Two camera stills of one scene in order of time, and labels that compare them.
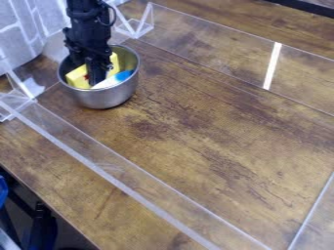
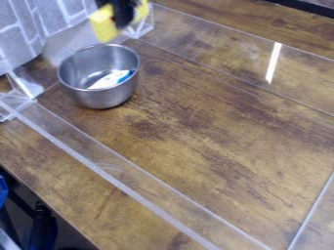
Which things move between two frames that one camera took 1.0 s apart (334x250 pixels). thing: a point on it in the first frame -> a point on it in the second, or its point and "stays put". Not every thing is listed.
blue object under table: (4, 192) stays put
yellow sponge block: (77, 78) -> (104, 25)
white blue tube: (119, 77) stays put
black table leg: (41, 235) stays put
